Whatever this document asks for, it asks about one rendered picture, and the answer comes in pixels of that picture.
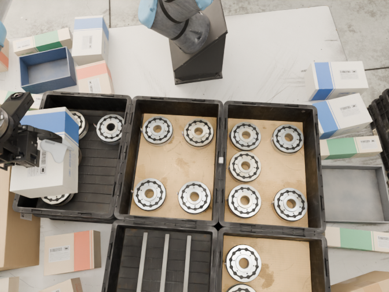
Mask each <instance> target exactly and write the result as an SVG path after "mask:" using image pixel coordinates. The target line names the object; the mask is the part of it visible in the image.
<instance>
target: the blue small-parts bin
mask: <svg viewBox="0 0 389 292"><path fill-rule="evenodd" d="M19 73H20V87H21V88H22V89H23V90H24V91H25V92H30V93H31V94H40V93H44V92H46V91H53V90H58V89H62V88H66V87H71V86H76V85H77V83H76V75H75V67H74V59H73V57H72V54H71V53H70V51H69V50H68V48H67V47H66V46H65V47H61V48H57V49H52V50H47V51H43V52H38V53H33V54H28V55H25V56H20V57H19Z"/></svg>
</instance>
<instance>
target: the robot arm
mask: <svg viewBox="0 0 389 292"><path fill-rule="evenodd" d="M212 2H213V0H141V1H140V5H139V8H138V19H139V21H140V23H141V24H142V25H144V26H146V27H147V28H148V29H151V30H153V31H155V32H157V33H159V34H161V35H162V36H164V37H166V38H168V39H170V40H172V41H173V42H174V43H175V44H176V45H177V46H178V48H179V49H180V50H181V51H183V52H185V53H187V54H192V53H195V52H197V51H198V50H199V49H200V48H201V47H202V46H203V45H204V43H205V41H206V40H207V37H208V34H209V31H210V21H209V19H208V17H207V16H206V15H205V14H204V13H202V12H200V11H202V10H204V9H205V8H206V7H208V6H209V5H211V4H212ZM11 3H12V0H0V52H1V49H2V48H3V47H4V41H5V38H6V34H7V30H6V28H5V26H4V24H3V22H4V21H5V18H6V15H7V13H8V11H9V8H10V6H11ZM33 103H34V99H33V98H32V96H31V93H30V92H17V93H13V94H11V95H10V96H9V97H8V98H7V99H6V100H5V102H4V103H3V104H2V105H1V106H0V164H3V167H1V166H0V169H2V170H5V171H7V170H8V167H9V166H14V165H17V166H24V167H25V168H29V167H35V166H36V167H39V161H40V154H41V151H40V150H38V143H37V141H38V139H39V140H41V143H40V147H41V149H42V150H44V151H47V152H50V153H51V155H52V157H53V159H54V161H55V162H56V163H61V162H63V160H64V156H65V153H66V150H70V151H74V150H75V149H74V147H73V146H72V145H71V144H70V143H69V142H68V141H67V140H65V139H64V138H62V137H61V136H59V135H58V134H55V133H53V132H51V131H48V130H44V129H38V128H36V127H33V126H31V125H21V123H20V121H21V120H22V118H23V117H24V115H25V114H26V113H27V111H28V110H29V109H30V107H31V106H32V105H33ZM15 163H16V164H15Z"/></svg>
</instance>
